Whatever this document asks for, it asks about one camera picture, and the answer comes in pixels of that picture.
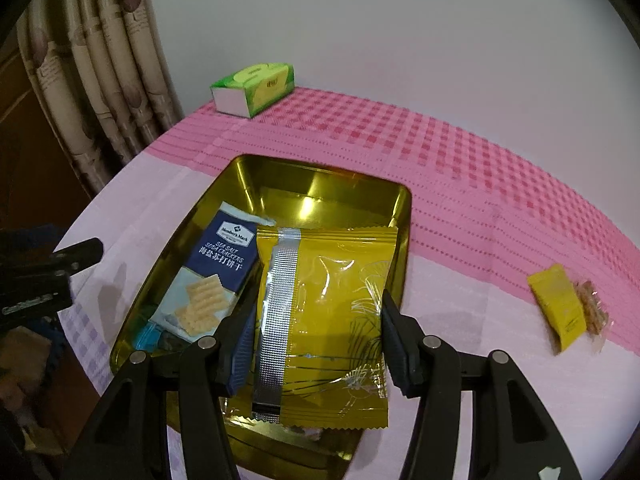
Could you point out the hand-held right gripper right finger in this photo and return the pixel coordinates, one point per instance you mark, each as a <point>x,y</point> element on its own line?
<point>395,355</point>

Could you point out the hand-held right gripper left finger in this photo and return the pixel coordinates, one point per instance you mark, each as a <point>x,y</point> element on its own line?
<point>242,355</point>

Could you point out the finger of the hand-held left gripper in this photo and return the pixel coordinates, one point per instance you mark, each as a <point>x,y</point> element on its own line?
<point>82,252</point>

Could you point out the yellow snack packet silver seam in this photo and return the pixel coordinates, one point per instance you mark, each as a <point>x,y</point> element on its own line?
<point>330,320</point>

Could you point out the blue cracker packet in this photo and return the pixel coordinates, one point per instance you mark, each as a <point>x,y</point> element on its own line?
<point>220,260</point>

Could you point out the maroon tin box gold inside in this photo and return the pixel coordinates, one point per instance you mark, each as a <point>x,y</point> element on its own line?
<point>320,195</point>

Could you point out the brown wrapped snack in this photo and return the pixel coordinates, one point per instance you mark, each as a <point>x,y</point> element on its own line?
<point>175,345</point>

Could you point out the teal wrapped candy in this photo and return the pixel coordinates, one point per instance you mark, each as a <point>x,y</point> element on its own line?
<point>150,337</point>

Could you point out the brown wooden cabinet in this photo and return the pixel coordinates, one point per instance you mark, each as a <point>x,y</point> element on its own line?
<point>30,160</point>

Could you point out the pink checkered tablecloth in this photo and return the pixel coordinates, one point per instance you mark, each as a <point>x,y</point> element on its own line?
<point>475,210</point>

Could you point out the small yellow snack packet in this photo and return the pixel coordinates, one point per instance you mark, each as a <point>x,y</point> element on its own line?
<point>560,305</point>

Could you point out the beige patterned curtain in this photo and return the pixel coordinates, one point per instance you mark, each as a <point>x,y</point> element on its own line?
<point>100,60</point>

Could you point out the clear packet of fried twists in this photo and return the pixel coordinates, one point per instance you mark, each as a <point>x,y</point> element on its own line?
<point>595,310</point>

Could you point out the green tissue box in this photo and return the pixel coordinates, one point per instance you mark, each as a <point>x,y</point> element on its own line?
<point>260,90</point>

